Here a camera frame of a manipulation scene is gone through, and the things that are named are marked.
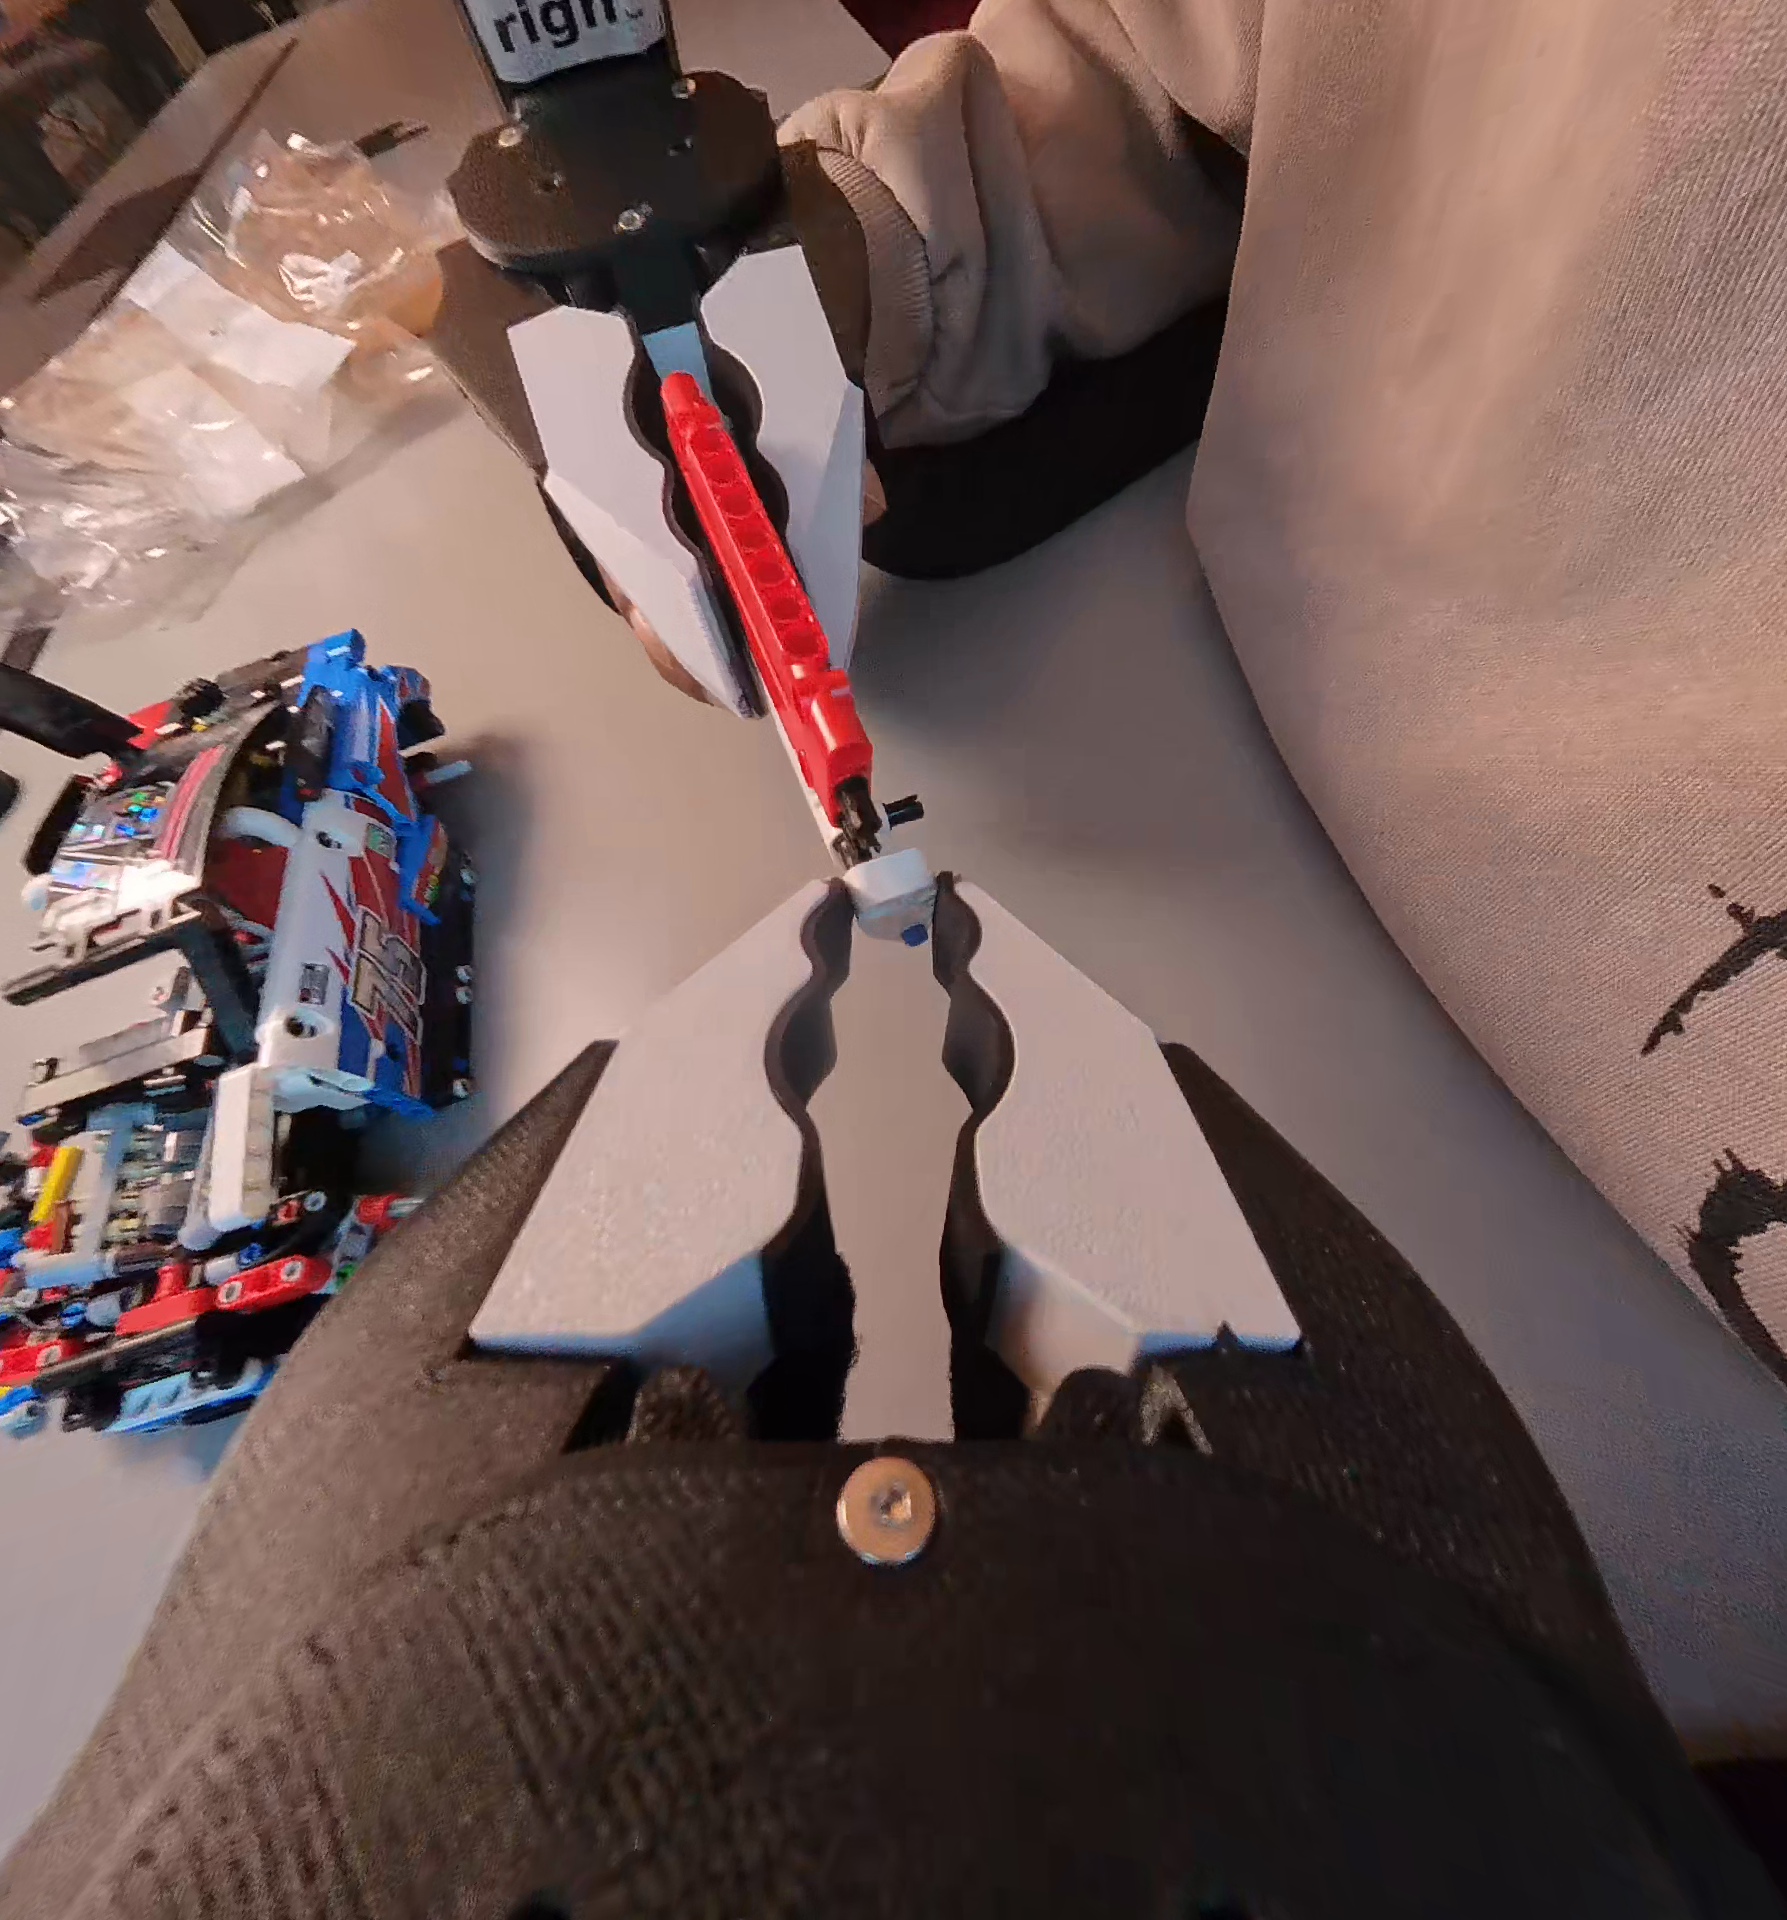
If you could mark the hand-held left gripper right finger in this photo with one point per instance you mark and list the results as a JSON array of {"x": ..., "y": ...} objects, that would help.
[{"x": 1133, "y": 1201}]

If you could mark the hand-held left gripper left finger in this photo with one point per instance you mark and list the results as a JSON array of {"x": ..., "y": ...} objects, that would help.
[{"x": 653, "y": 1170}]

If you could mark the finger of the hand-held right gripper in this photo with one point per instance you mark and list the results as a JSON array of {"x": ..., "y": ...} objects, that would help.
[
  {"x": 811, "y": 407},
  {"x": 593, "y": 435}
]

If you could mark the red and white lego panel assembly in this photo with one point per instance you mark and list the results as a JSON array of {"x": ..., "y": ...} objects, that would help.
[{"x": 749, "y": 557}]

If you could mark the person's right forearm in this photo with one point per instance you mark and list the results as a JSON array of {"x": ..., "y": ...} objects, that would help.
[{"x": 1042, "y": 197}]

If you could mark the lego race car model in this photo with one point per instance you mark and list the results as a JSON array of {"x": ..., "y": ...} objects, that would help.
[{"x": 308, "y": 931}]

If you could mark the person's right hand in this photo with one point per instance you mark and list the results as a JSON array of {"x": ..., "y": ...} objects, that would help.
[{"x": 672, "y": 671}]

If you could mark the black cloth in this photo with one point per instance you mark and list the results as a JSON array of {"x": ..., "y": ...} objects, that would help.
[{"x": 1042, "y": 494}]

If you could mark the crumpled clear plastic bags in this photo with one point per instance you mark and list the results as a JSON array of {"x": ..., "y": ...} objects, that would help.
[{"x": 187, "y": 376}]

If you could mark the person's beige sweatshirt torso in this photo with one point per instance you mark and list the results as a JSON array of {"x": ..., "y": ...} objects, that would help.
[{"x": 1508, "y": 600}]

